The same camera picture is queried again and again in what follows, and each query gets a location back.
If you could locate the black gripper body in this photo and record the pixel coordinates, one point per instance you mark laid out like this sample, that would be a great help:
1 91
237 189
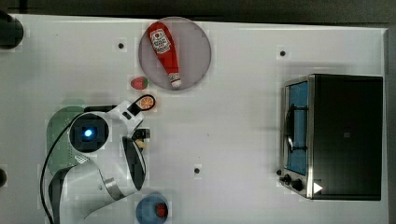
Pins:
141 134

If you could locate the yellow banana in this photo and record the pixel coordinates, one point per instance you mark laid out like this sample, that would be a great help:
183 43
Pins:
141 143

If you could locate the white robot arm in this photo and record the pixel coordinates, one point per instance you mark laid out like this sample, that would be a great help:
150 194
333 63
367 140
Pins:
115 167

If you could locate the orange slice toy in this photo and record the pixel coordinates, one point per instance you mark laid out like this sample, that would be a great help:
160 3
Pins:
146 103

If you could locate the red toy strawberry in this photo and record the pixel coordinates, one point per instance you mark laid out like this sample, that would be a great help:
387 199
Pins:
139 83

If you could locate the blue bowl with red item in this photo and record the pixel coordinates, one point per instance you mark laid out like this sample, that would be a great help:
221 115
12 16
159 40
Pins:
153 209

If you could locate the green perforated colander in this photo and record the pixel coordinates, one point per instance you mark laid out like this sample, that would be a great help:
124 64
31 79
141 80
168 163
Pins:
62 155

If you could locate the grey round plate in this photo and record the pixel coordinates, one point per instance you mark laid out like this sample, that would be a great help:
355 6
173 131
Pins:
193 53

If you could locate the red ketchup bottle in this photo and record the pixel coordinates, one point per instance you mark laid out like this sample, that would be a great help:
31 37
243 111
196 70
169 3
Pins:
163 45

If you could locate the black knob left edge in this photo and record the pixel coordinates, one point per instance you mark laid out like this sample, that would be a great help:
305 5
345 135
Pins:
3 178

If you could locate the black round object top left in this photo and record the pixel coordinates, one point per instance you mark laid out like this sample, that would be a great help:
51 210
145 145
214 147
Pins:
11 31

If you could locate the silver black toaster oven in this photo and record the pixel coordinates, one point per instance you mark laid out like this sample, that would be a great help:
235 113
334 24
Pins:
332 137

